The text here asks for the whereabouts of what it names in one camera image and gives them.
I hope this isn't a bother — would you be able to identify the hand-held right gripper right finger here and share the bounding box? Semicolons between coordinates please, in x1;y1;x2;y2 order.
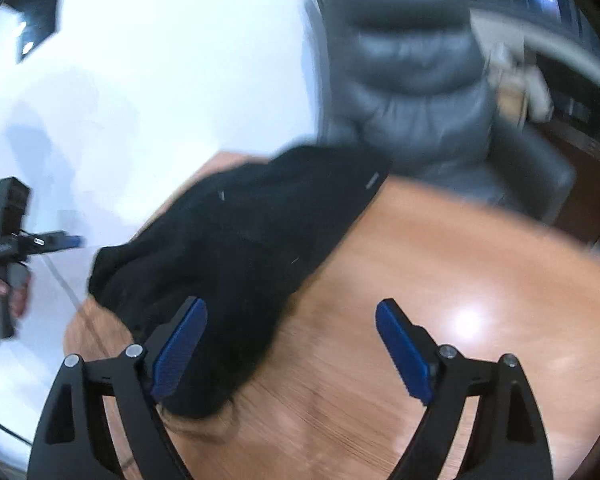
375;298;554;480

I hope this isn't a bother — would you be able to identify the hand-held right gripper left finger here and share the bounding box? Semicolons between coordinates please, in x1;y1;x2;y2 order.
28;296;209;480

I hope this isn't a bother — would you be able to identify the black garment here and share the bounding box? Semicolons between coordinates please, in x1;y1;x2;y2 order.
87;145;392;418

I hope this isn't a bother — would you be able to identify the person's left hand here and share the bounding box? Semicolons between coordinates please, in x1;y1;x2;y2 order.
0;272;32;318

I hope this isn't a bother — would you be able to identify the grey leather office chair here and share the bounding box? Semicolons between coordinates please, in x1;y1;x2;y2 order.
305;0;578;226

